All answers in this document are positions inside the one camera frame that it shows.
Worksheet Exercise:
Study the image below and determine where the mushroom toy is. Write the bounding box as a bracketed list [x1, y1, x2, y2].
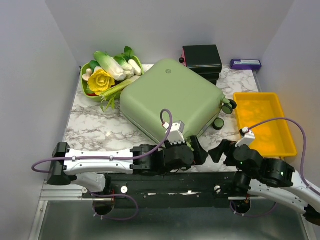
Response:
[82, 68, 93, 82]

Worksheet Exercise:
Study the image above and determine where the black stacked case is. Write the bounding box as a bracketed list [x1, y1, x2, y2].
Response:
[178, 44, 223, 85]

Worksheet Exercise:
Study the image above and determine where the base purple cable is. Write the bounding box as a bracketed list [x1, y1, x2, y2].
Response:
[87, 190, 140, 221]
[229, 197, 278, 218]

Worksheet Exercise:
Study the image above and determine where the green hard-shell suitcase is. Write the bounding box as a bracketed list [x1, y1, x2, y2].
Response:
[120, 59, 237, 143]

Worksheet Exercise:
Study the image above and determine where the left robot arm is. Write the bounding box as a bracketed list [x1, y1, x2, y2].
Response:
[47, 135, 208, 198]

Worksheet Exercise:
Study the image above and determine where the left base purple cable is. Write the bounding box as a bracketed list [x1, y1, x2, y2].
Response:
[87, 190, 140, 221]

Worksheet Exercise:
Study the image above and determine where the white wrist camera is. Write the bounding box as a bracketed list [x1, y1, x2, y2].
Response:
[235, 127, 256, 148]
[167, 121, 186, 145]

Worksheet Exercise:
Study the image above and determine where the celery stalk toy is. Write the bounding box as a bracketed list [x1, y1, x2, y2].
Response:
[100, 75, 141, 112]

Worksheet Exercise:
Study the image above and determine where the yellow plastic tray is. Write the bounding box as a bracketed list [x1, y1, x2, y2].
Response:
[233, 92, 297, 158]

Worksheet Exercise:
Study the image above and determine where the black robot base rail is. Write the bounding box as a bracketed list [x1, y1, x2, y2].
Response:
[82, 172, 246, 209]

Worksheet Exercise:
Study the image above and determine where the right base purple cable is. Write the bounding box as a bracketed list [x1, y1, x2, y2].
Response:
[229, 197, 278, 218]

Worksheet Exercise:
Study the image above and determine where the yellow cabbage toy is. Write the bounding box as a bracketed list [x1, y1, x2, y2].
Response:
[88, 68, 116, 96]

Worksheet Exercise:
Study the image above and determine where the bok choy toy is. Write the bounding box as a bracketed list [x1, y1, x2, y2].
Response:
[113, 56, 135, 79]

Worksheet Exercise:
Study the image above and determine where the purple box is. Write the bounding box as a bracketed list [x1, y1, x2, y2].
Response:
[229, 59, 262, 71]

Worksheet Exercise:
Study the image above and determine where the green leafy vegetable toy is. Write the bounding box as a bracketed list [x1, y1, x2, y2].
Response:
[122, 46, 135, 61]

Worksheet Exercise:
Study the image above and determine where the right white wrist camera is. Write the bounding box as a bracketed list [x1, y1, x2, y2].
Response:
[235, 127, 256, 148]

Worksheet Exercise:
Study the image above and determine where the white radish toy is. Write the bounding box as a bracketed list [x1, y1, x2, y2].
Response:
[128, 59, 142, 76]

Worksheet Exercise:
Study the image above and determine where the green vegetable basket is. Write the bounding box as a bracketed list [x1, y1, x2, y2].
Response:
[79, 55, 145, 103]

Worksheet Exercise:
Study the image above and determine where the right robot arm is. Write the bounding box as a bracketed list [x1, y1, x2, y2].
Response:
[208, 139, 320, 226]

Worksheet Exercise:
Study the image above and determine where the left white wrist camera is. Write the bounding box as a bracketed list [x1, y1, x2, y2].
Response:
[167, 121, 186, 145]

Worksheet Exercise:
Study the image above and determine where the napa cabbage toy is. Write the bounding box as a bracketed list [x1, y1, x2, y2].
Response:
[93, 51, 126, 81]

